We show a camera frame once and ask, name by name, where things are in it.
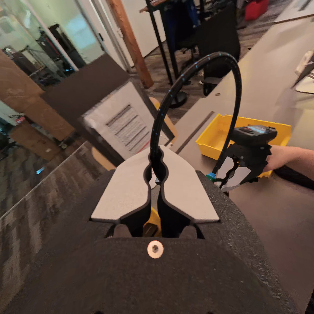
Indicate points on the black floor lamp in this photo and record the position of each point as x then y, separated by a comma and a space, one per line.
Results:
179, 99

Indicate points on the black clothing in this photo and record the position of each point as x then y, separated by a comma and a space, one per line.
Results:
294, 176

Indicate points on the wooden post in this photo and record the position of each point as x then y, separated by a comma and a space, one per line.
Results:
130, 44

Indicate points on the red bag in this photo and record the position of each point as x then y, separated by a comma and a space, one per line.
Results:
256, 9

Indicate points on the black table strip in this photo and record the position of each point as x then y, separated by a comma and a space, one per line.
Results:
193, 133

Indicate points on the white tablet stand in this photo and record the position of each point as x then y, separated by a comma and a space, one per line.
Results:
306, 85

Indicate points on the large cardboard box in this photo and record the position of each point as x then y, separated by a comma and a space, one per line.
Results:
14, 83
34, 142

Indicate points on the black backing sheet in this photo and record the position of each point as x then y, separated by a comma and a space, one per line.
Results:
81, 88

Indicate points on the instruction sheet in clear sleeve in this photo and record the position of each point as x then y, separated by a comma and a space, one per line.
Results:
117, 115

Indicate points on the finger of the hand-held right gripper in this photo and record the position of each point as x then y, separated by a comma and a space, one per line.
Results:
224, 169
239, 176

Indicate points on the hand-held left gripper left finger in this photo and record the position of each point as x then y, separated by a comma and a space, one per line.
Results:
122, 191

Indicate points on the instruction sheet on stand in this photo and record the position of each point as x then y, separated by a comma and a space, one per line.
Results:
169, 122

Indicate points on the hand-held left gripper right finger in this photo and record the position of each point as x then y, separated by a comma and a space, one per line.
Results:
186, 191

